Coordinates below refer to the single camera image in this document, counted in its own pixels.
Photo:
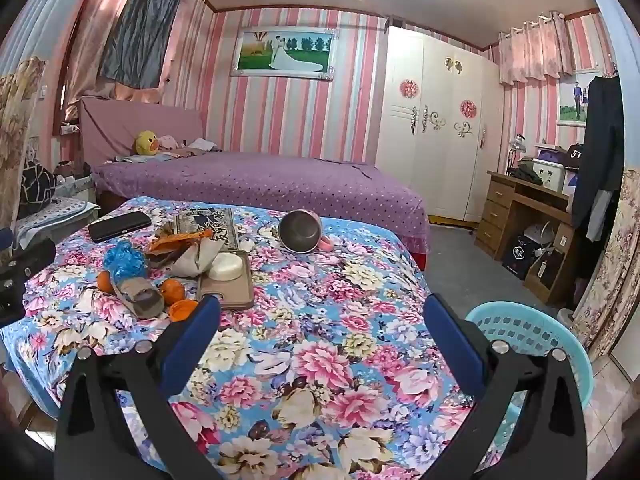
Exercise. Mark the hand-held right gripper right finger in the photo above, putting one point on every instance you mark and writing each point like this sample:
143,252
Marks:
452,340

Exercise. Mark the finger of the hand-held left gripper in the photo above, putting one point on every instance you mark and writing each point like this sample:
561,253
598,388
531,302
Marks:
30,257

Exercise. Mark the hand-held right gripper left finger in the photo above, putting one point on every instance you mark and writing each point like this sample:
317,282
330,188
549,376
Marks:
195,340

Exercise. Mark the light blue plastic basket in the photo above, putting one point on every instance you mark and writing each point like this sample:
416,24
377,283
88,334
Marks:
530,327

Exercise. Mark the white round container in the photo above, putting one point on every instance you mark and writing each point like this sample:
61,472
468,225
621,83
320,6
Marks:
225,266

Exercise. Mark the blue plastic bag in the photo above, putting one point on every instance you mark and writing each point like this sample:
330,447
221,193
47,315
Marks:
125,260

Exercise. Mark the orange snack wrapper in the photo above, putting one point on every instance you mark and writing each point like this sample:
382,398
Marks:
170,244

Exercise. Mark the blue white patterned packet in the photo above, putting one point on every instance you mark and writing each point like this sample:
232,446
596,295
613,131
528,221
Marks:
217,222

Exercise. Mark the blue dotted cushion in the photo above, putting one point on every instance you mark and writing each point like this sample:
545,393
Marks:
55,215

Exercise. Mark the brown phone case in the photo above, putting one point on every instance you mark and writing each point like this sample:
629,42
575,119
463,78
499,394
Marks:
235,295

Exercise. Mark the black patterned cushion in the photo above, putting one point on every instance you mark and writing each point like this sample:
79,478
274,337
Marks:
35,190

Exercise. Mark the black rectangular case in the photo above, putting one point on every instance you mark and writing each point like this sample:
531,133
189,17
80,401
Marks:
120,226

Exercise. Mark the black paper bag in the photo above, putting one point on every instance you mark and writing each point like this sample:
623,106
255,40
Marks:
519,257

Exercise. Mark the white floor bowl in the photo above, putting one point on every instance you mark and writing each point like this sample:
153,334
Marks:
566,316

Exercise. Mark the floral beige curtain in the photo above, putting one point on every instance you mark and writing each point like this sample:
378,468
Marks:
615,270
17,135

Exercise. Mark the white small appliance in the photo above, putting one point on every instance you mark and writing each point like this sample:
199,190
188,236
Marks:
537,235

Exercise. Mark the wooden desk with drawers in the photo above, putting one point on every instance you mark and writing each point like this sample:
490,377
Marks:
497,210

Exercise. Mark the mauve padded headboard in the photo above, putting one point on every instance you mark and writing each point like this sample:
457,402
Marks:
115,125

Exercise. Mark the yellow duck plush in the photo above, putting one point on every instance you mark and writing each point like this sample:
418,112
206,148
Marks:
146,142

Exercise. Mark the purple dotted bed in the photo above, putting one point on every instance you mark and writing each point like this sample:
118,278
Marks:
280,182

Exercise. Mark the pink plush toy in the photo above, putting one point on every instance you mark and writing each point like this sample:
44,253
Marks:
169,142

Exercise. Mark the white wardrobe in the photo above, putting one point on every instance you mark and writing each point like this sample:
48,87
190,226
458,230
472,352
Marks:
440,160

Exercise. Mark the dark clothing on desk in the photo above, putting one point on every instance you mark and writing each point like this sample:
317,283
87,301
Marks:
530,175

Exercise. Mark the white storage box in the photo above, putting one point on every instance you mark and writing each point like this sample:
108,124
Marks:
550,175

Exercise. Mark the desk lamp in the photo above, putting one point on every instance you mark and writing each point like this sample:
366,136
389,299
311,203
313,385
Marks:
516,147

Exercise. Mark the purple box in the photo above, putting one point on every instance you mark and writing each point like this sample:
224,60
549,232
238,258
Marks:
547,151

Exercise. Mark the pink satin curtain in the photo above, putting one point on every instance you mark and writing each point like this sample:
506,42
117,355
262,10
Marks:
90,50

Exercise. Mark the black cap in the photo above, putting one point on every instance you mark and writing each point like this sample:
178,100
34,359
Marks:
572,155

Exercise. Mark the black hanging jacket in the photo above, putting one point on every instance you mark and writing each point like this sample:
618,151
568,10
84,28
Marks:
600,160

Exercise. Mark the grey window cloth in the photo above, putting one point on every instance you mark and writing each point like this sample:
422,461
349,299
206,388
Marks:
142,25

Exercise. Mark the small framed couple picture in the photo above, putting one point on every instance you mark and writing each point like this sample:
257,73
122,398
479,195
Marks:
572,100

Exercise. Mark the framed wedding picture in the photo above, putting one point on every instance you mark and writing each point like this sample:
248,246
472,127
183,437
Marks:
285,52

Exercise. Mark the pink floral valance curtain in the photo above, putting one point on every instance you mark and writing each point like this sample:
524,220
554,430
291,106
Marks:
537,50

